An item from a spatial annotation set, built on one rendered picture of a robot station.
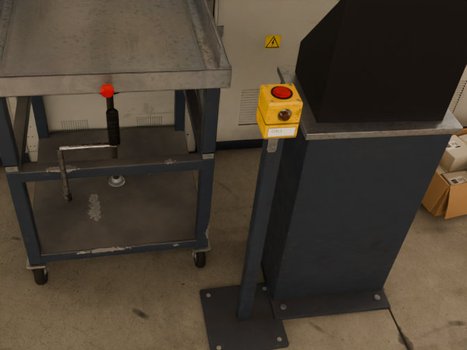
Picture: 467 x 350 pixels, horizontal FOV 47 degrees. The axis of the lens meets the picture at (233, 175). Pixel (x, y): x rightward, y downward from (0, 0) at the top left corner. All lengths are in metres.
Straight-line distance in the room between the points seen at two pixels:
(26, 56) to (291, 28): 1.08
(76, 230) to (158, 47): 0.73
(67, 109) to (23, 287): 0.71
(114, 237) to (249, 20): 0.93
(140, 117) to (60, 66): 0.93
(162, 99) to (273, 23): 0.54
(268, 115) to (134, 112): 1.14
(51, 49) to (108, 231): 0.68
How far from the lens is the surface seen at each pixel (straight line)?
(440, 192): 2.31
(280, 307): 1.89
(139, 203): 1.95
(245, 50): 2.15
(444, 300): 2.12
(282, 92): 1.21
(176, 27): 1.56
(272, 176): 1.36
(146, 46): 1.46
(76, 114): 2.26
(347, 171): 1.51
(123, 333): 1.84
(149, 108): 2.25
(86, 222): 1.91
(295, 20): 2.15
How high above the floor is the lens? 1.57
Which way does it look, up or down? 42 degrees down
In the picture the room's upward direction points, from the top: 7 degrees clockwise
